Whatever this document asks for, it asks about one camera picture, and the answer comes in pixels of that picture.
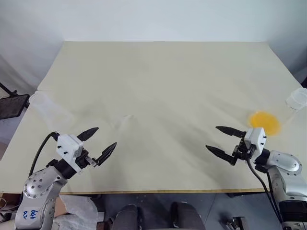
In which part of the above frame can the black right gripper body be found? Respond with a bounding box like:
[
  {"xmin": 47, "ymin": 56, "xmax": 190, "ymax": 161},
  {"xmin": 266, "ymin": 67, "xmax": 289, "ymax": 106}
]
[{"xmin": 231, "ymin": 138, "xmax": 256, "ymax": 161}]

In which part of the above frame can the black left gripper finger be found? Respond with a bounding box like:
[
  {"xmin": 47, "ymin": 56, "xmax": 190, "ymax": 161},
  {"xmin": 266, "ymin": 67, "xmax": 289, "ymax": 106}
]
[
  {"xmin": 76, "ymin": 127, "xmax": 100, "ymax": 142},
  {"xmin": 92, "ymin": 141, "xmax": 118, "ymax": 167}
]

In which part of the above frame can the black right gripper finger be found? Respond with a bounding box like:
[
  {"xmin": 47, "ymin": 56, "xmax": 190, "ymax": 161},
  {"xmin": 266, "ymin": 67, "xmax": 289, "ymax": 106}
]
[
  {"xmin": 215, "ymin": 126, "xmax": 247, "ymax": 138},
  {"xmin": 205, "ymin": 144, "xmax": 237, "ymax": 167}
]

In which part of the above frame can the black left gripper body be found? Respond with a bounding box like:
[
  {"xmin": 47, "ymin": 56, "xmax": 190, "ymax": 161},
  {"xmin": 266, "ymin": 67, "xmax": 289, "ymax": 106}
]
[{"xmin": 75, "ymin": 149, "xmax": 98, "ymax": 173}]

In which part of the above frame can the large clear plastic flask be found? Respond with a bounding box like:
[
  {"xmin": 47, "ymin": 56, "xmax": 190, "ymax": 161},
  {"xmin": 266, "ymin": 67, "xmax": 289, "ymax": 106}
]
[{"xmin": 247, "ymin": 87, "xmax": 307, "ymax": 138}]

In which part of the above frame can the small clear plastic flask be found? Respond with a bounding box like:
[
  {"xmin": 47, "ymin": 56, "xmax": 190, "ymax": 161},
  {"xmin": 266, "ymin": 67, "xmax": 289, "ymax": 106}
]
[{"xmin": 29, "ymin": 92, "xmax": 73, "ymax": 130}]

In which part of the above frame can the white plastic bag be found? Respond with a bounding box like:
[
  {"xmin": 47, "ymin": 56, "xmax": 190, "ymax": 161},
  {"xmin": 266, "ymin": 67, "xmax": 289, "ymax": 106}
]
[{"xmin": 52, "ymin": 194, "xmax": 99, "ymax": 230}]

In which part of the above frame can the brown cardboard piece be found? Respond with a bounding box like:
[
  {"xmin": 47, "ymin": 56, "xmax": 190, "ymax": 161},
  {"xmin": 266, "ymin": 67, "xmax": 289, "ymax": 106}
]
[{"xmin": 53, "ymin": 196, "xmax": 71, "ymax": 217}]

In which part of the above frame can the dark rounded shape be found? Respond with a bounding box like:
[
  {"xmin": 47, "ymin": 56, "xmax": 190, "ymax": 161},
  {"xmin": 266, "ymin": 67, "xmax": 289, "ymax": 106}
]
[
  {"xmin": 169, "ymin": 201, "xmax": 205, "ymax": 230},
  {"xmin": 114, "ymin": 203, "xmax": 142, "ymax": 230}
]

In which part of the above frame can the metal clip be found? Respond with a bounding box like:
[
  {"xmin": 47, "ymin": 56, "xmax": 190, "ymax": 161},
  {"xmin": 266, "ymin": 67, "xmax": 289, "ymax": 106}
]
[{"xmin": 224, "ymin": 215, "xmax": 248, "ymax": 230}]

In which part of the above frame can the black metal stand rod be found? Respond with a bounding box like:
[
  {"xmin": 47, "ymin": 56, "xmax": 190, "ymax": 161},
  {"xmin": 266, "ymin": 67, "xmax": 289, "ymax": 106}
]
[{"xmin": 0, "ymin": 82, "xmax": 18, "ymax": 98}]

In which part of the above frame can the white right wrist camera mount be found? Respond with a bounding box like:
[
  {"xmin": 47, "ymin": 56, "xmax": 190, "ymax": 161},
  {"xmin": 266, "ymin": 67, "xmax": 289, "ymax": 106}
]
[{"xmin": 244, "ymin": 127, "xmax": 267, "ymax": 157}]

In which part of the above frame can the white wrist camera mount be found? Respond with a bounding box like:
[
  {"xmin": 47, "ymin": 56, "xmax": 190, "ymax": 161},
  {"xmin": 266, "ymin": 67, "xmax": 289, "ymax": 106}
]
[
  {"xmin": 244, "ymin": 127, "xmax": 267, "ymax": 157},
  {"xmin": 56, "ymin": 134, "xmax": 84, "ymax": 172}
]

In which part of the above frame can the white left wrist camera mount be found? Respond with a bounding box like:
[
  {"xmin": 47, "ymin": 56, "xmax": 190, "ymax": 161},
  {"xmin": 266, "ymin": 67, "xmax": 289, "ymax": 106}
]
[{"xmin": 56, "ymin": 134, "xmax": 84, "ymax": 172}]

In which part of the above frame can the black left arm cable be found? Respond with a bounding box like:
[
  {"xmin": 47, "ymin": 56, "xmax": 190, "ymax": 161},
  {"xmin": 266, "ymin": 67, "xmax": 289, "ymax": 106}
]
[{"xmin": 28, "ymin": 131, "xmax": 59, "ymax": 178}]

